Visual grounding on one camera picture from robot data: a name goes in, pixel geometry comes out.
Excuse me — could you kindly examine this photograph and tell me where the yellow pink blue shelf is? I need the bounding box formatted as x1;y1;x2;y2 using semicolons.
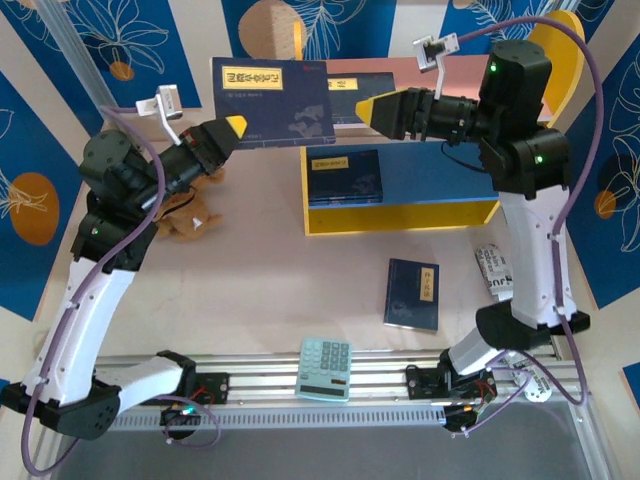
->
292;10;586;236

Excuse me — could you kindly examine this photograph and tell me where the brown plush dog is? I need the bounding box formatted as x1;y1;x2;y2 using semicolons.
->
154;169;225;244

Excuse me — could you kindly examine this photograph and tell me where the navy book yellow label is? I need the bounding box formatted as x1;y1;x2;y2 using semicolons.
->
308;193;386;208

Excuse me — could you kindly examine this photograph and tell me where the crumpled white printed tube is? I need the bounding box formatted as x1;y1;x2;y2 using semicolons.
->
473;241;515;304

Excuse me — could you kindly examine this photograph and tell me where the light blue calculator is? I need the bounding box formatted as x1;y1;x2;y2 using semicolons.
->
293;335;354;403

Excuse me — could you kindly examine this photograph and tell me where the black controller board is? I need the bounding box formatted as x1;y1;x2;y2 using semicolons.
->
442;403;484;435
159;403;202;441

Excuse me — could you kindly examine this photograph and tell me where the aluminium frame post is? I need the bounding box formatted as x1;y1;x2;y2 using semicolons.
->
37;0;140;156

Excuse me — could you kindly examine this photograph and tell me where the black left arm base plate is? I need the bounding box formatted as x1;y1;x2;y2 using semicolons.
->
192;372;231;405

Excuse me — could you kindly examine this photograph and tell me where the aluminium rail base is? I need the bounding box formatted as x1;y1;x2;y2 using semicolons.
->
97;351;586;414

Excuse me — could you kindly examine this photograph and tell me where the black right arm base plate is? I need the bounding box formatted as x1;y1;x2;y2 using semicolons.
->
405;366;496;401

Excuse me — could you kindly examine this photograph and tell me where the grey slotted cable duct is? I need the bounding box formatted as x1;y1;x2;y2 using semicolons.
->
107;409;449;432

